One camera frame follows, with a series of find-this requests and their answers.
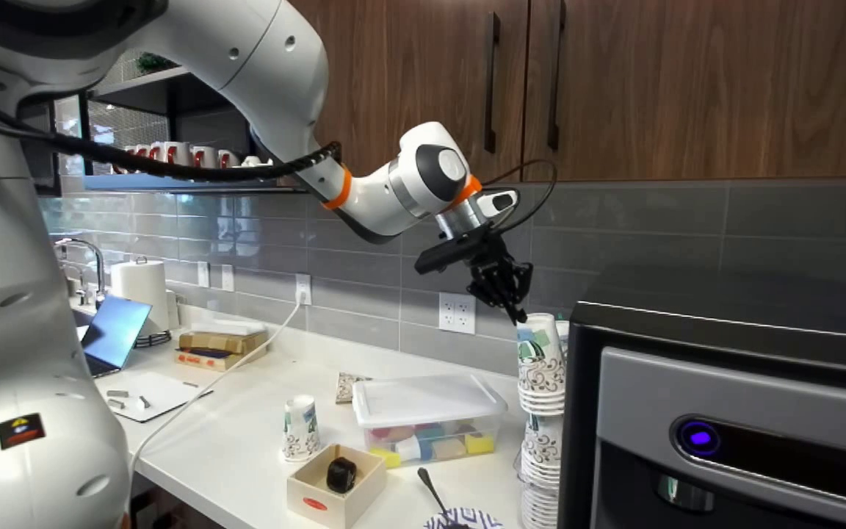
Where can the blue packet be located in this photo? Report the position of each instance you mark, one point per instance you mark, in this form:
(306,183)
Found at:
(431,440)

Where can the clear lidded plastic container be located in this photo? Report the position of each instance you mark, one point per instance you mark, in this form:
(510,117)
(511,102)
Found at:
(423,400)

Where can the yellow packet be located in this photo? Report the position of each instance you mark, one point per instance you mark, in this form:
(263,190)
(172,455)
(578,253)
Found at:
(481,442)

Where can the flat yellow brown box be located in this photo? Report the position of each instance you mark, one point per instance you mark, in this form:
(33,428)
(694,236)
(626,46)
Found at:
(221,346)

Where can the white paper sheet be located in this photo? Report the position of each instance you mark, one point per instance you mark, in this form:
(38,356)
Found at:
(155,396)

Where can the stainless black coffee machine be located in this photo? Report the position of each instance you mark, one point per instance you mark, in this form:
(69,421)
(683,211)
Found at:
(736,421)

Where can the metal faucet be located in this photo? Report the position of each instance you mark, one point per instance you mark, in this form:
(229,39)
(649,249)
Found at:
(88,258)

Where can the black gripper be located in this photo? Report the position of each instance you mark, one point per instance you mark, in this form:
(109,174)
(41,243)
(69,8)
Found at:
(491,253)

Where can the light wooden open box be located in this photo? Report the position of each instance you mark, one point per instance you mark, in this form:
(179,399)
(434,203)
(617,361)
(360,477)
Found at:
(315,503)

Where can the black plastic spoon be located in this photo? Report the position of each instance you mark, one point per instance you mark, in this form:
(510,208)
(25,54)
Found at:
(434,490)

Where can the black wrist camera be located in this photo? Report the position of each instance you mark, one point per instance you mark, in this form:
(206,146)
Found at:
(442,258)

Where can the small black round object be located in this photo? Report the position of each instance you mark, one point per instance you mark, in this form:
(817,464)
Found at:
(341,474)

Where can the open wall shelf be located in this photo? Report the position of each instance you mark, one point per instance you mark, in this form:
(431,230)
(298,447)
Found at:
(190,183)

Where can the printed paper cup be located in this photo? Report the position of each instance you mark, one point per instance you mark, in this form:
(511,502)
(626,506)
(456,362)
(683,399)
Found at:
(347,389)
(301,428)

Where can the red white mug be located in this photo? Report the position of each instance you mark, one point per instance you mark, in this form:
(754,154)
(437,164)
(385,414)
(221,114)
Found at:
(203,158)
(156,151)
(179,154)
(226,161)

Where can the white wall outlet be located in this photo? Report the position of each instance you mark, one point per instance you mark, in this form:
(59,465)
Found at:
(303,290)
(456,312)
(226,277)
(200,275)

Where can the short stack of paper cups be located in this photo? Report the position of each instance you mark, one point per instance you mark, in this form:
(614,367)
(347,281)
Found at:
(538,458)

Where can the tall stack of paper cups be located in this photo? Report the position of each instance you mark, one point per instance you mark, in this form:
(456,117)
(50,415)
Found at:
(541,362)

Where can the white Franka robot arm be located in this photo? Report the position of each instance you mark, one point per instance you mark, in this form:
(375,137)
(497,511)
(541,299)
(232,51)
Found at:
(249,59)

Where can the white paper towel roll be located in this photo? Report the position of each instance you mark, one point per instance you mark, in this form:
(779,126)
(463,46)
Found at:
(138,290)

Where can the wooden cabinet door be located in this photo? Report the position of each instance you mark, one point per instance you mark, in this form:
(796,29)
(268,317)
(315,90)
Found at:
(403,90)
(727,90)

